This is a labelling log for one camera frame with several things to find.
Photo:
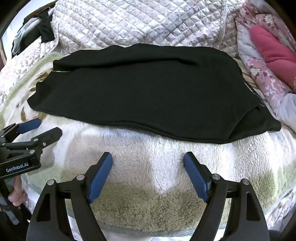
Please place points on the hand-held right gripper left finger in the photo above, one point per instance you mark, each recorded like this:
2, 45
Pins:
101, 177

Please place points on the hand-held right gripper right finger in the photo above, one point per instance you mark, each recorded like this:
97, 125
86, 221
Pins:
195, 177

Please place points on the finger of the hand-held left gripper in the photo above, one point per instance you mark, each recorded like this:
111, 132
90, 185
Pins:
30, 125
49, 135

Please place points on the black pants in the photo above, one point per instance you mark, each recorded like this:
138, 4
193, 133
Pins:
150, 92

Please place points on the person's left hand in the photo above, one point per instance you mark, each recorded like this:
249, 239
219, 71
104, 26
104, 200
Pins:
16, 193

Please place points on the floral fleece blanket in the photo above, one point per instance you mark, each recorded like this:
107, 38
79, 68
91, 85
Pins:
150, 162

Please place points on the black hanging garment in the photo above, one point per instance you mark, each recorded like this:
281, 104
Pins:
47, 29

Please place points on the pink floral comforter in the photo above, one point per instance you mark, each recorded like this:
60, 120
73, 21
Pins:
261, 74

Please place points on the white quilted bedspread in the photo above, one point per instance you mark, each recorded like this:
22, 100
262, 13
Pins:
138, 23

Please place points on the pink cloth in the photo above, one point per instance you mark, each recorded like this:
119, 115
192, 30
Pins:
275, 58

